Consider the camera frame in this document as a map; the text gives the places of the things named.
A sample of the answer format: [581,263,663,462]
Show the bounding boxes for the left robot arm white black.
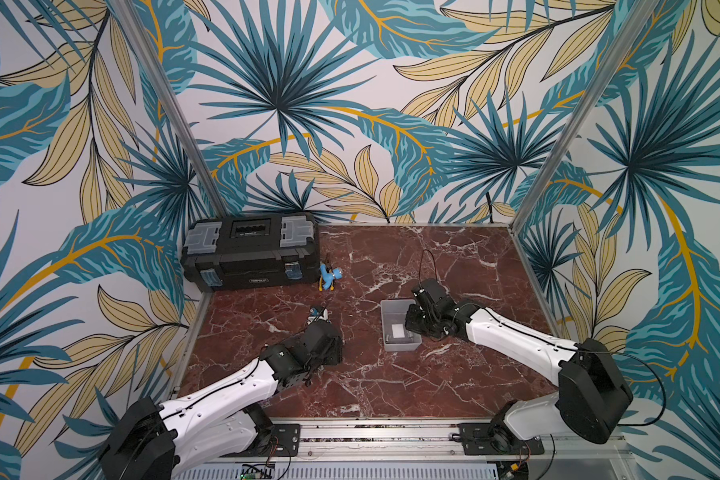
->
[98,320,343,479]

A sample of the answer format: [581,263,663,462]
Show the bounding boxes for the translucent plastic storage box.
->
[380,299,422,352]

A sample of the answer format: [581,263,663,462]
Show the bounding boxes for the black plastic toolbox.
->
[181,212,320,292]

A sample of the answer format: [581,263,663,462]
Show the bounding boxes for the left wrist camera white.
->
[307,306,329,324]

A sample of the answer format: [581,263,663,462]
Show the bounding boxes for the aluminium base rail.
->
[183,418,641,479]

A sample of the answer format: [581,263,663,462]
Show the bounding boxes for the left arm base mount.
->
[228,403,302,457]

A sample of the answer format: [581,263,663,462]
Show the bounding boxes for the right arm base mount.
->
[449,402,545,460]

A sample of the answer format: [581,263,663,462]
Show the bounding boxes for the blue toy figure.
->
[318,262,343,291]

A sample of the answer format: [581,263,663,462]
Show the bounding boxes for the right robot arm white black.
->
[405,279,633,453]

